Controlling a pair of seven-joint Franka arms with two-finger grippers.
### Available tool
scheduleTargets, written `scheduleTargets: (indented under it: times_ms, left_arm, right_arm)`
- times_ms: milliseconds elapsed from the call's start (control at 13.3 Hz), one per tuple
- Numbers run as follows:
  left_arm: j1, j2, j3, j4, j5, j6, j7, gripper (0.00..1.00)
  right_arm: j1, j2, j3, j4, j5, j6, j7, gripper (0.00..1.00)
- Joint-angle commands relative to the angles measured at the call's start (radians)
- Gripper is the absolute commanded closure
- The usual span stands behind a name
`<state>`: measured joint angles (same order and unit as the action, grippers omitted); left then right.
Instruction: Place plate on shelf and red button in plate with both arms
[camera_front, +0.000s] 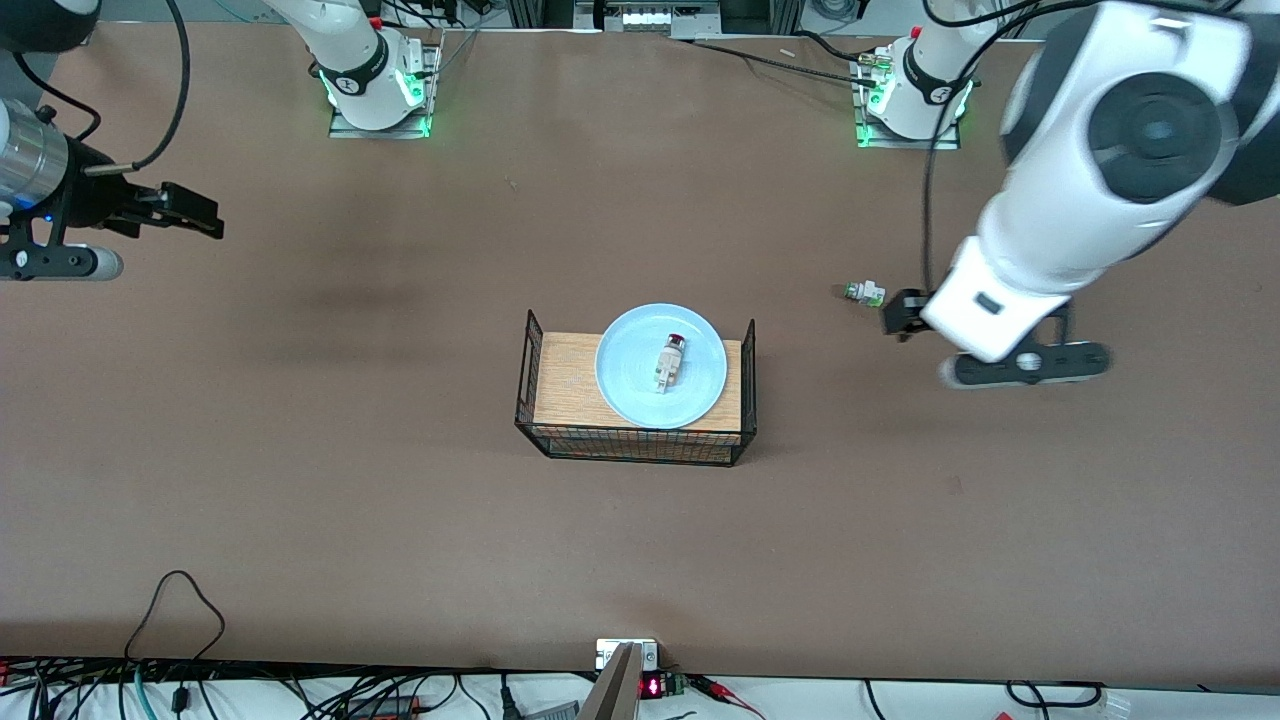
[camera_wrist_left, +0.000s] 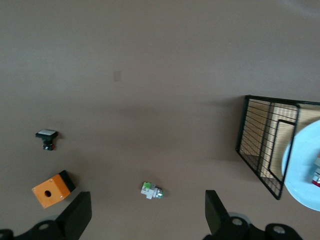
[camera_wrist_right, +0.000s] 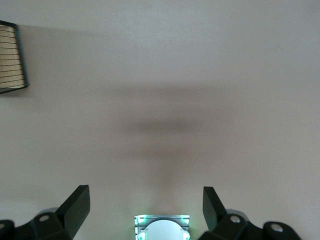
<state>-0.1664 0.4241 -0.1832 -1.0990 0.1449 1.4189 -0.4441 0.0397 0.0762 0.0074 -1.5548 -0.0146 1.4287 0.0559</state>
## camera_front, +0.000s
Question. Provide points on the red push button switch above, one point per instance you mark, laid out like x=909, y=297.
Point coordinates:
x=668, y=368

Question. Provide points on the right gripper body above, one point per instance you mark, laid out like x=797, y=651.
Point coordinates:
x=97, y=203

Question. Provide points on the gray wedge-shaped post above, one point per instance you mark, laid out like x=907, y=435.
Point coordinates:
x=615, y=695

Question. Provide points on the red digit display module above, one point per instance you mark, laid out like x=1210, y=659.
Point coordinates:
x=652, y=687

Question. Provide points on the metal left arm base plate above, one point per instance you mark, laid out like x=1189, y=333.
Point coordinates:
x=905, y=144

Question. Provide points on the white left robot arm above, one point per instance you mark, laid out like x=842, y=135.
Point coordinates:
x=1080, y=200

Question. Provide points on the small white socket box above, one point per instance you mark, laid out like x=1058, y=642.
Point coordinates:
x=610, y=652

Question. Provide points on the small green white connector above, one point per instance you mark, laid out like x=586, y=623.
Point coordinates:
x=866, y=294

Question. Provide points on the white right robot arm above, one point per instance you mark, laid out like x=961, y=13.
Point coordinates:
x=350, y=60

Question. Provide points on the white power strip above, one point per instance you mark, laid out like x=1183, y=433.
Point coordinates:
x=660, y=18

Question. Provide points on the light blue round plate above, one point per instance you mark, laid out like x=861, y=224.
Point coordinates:
x=630, y=380

